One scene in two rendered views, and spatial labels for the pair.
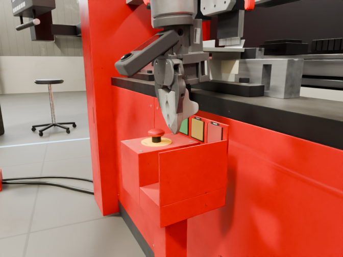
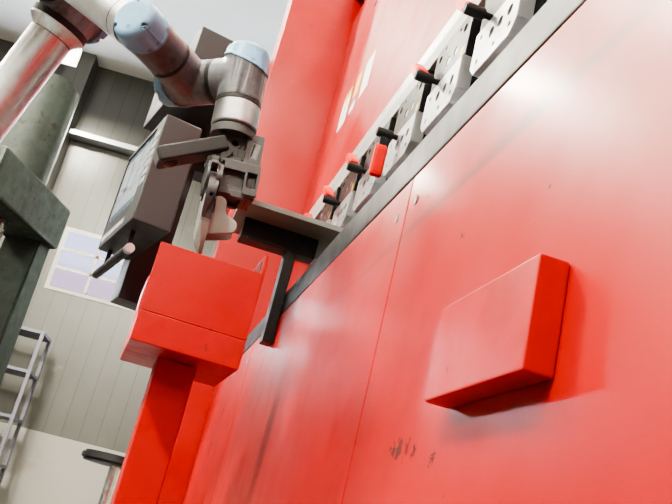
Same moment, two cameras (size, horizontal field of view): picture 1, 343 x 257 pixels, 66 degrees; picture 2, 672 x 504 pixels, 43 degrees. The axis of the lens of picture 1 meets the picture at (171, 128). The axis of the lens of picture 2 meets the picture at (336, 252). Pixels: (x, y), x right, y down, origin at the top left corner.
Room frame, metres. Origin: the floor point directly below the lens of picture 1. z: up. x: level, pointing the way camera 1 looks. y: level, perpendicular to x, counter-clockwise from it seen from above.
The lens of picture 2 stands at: (-0.64, -0.57, 0.43)
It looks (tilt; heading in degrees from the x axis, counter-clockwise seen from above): 20 degrees up; 17
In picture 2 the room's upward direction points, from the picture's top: 14 degrees clockwise
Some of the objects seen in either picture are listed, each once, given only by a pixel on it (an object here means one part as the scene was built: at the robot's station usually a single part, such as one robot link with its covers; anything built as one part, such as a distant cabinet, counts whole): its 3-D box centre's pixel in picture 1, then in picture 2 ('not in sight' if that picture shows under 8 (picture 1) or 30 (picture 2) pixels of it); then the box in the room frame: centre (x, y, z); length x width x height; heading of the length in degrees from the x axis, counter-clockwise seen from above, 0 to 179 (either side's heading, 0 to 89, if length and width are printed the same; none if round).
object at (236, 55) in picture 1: (226, 54); not in sight; (0.87, -0.17, 0.99); 0.14 x 0.01 x 0.03; 28
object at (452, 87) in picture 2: not in sight; (468, 82); (0.55, -0.36, 1.19); 0.15 x 0.09 x 0.17; 28
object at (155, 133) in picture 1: (156, 136); not in sight; (0.60, 0.04, 0.79); 0.04 x 0.04 x 0.04
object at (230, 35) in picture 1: (229, 28); not in sight; (0.88, -0.18, 1.06); 0.10 x 0.02 x 0.10; 28
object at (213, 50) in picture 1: (188, 50); (300, 235); (0.81, -0.05, 1.00); 0.26 x 0.18 x 0.01; 118
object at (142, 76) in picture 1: (142, 76); not in sight; (1.38, 0.15, 0.89); 0.30 x 0.05 x 0.03; 28
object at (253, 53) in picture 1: (235, 54); not in sight; (0.85, -0.20, 0.99); 0.20 x 0.03 x 0.03; 28
